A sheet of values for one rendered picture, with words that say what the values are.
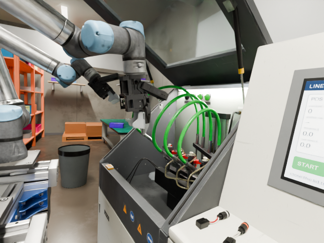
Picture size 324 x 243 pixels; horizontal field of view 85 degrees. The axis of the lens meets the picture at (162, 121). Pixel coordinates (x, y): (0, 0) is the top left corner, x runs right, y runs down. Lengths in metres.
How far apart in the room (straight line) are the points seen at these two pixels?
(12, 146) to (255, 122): 0.97
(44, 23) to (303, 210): 0.80
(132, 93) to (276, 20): 1.99
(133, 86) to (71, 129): 5.87
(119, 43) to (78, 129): 5.95
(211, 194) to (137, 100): 0.40
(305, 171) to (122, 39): 0.59
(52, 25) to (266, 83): 0.65
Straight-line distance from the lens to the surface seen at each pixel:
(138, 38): 0.59
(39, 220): 0.63
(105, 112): 7.12
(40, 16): 0.58
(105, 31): 0.51
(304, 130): 0.61
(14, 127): 0.98
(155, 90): 0.61
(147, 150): 1.23
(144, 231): 0.72
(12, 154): 0.99
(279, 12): 2.38
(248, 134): 0.66
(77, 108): 7.02
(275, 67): 0.70
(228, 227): 0.62
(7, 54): 4.56
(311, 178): 0.59
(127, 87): 0.60
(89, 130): 5.96
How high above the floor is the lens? 1.33
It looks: 6 degrees down
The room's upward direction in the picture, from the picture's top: 4 degrees clockwise
